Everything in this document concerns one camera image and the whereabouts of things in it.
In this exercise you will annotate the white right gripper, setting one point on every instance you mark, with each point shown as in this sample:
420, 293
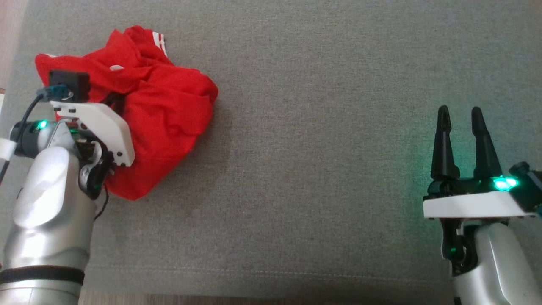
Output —
470, 205

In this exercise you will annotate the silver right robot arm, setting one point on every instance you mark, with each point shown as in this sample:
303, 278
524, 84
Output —
499, 267

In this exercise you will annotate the red Bulls basketball jersey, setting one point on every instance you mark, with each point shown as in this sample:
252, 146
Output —
169, 106

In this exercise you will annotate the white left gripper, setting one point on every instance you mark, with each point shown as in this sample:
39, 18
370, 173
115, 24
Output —
108, 127

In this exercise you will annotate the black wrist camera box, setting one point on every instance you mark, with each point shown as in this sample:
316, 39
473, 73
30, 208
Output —
70, 84
527, 182

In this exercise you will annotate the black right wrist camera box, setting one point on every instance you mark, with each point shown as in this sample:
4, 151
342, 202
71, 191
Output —
527, 182

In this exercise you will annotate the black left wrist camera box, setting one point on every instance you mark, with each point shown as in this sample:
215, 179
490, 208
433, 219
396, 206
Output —
70, 84

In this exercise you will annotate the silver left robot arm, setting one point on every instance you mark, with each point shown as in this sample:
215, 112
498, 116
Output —
46, 203

